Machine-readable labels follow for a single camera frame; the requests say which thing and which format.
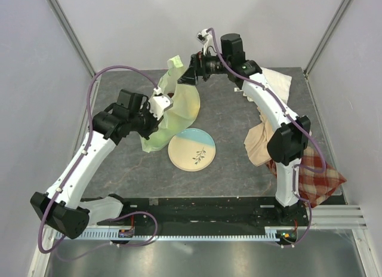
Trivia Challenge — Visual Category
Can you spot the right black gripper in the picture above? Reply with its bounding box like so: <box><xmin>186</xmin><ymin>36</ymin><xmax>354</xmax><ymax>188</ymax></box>
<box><xmin>178</xmin><ymin>47</ymin><xmax>230</xmax><ymax>86</ymax></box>

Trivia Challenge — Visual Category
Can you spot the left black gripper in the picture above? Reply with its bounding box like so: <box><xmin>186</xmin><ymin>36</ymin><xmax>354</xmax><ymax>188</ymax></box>
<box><xmin>129</xmin><ymin>102</ymin><xmax>164</xmax><ymax>140</ymax></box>

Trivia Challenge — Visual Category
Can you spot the light green plastic bag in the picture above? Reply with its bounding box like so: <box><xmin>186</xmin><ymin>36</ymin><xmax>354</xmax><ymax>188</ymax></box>
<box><xmin>140</xmin><ymin>56</ymin><xmax>201</xmax><ymax>153</ymax></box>

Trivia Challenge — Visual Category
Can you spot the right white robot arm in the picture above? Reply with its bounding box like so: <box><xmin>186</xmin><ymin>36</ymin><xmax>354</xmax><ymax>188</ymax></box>
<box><xmin>178</xmin><ymin>29</ymin><xmax>311</xmax><ymax>226</ymax></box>

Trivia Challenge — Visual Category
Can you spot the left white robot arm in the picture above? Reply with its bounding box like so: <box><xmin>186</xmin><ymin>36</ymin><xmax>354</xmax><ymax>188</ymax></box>
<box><xmin>30</xmin><ymin>90</ymin><xmax>173</xmax><ymax>239</ymax></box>

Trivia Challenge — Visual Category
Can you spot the beige and blue plate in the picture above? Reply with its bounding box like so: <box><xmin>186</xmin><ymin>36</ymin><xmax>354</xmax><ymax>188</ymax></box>
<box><xmin>168</xmin><ymin>128</ymin><xmax>216</xmax><ymax>172</ymax></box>

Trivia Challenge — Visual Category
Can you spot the white folded towel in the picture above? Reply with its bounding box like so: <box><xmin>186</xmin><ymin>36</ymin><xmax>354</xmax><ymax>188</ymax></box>
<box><xmin>261</xmin><ymin>67</ymin><xmax>292</xmax><ymax>103</ymax></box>

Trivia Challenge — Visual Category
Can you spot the beige crumpled cloth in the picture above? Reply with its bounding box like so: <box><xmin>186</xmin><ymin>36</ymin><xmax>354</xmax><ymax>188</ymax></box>
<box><xmin>244</xmin><ymin>107</ymin><xmax>274</xmax><ymax>167</ymax></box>

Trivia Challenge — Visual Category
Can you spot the red plaid cloth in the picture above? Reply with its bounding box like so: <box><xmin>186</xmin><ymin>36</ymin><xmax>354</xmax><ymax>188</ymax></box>
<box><xmin>266</xmin><ymin>145</ymin><xmax>348</xmax><ymax>207</ymax></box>

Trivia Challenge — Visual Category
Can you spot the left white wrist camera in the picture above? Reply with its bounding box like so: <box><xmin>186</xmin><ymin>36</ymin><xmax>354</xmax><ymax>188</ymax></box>
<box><xmin>149</xmin><ymin>87</ymin><xmax>173</xmax><ymax>121</ymax></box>

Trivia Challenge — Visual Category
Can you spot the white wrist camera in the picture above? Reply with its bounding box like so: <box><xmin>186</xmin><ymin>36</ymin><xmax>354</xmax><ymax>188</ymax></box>
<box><xmin>149</xmin><ymin>87</ymin><xmax>173</xmax><ymax>121</ymax></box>
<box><xmin>196</xmin><ymin>29</ymin><xmax>214</xmax><ymax>55</ymax></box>

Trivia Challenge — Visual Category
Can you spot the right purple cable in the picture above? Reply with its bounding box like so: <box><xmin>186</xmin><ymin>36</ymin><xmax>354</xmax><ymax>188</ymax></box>
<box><xmin>207</xmin><ymin>27</ymin><xmax>326</xmax><ymax>175</ymax></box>

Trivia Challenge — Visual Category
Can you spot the purple cable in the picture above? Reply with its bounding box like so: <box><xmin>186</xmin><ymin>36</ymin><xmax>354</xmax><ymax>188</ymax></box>
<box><xmin>207</xmin><ymin>27</ymin><xmax>326</xmax><ymax>175</ymax></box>
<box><xmin>38</xmin><ymin>64</ymin><xmax>162</xmax><ymax>254</ymax></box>

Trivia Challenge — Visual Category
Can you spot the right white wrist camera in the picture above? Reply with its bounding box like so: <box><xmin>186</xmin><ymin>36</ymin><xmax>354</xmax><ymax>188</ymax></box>
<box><xmin>196</xmin><ymin>29</ymin><xmax>214</xmax><ymax>55</ymax></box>

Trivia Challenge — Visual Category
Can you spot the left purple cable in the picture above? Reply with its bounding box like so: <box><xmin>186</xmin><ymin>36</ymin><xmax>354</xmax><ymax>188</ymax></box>
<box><xmin>38</xmin><ymin>64</ymin><xmax>162</xmax><ymax>254</ymax></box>

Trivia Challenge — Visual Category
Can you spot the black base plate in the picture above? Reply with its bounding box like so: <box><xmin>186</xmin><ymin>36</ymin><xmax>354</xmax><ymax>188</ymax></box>
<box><xmin>102</xmin><ymin>196</ymin><xmax>309</xmax><ymax>235</ymax></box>

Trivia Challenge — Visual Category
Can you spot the light blue cable duct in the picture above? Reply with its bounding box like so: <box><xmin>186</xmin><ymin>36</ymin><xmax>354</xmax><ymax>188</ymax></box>
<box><xmin>76</xmin><ymin>227</ymin><xmax>290</xmax><ymax>242</ymax></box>

